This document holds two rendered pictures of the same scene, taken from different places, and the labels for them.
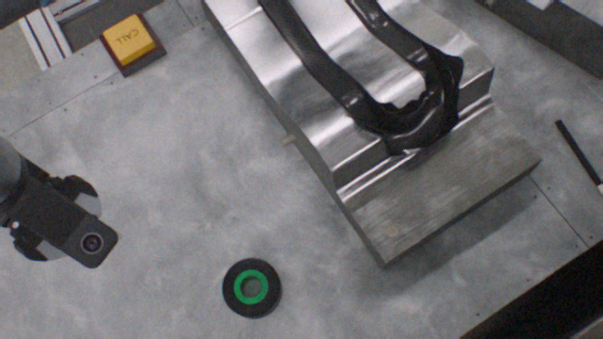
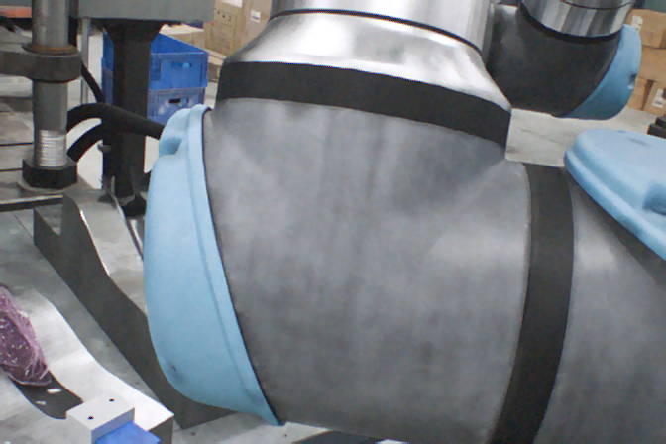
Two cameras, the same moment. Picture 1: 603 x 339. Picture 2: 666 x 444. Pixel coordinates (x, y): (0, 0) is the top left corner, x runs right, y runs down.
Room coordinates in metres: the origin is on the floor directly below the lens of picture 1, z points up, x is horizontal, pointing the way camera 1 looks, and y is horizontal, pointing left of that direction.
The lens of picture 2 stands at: (1.38, -0.23, 1.34)
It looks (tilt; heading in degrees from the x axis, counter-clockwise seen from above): 22 degrees down; 163
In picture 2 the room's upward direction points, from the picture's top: 8 degrees clockwise
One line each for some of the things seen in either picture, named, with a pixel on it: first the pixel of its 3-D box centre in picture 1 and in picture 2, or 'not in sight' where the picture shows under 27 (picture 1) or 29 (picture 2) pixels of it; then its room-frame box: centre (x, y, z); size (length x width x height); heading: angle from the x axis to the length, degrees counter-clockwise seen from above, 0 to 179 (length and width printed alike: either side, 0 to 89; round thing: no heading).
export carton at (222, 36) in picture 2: not in sight; (244, 28); (-4.80, 0.81, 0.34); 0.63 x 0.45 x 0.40; 22
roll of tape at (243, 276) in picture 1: (252, 288); not in sight; (0.15, 0.10, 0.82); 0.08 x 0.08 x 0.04
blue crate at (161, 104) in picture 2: not in sight; (152, 93); (-3.42, 0.05, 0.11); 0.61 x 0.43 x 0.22; 28
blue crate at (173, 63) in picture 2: not in sight; (155, 59); (-3.42, 0.05, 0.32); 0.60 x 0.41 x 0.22; 28
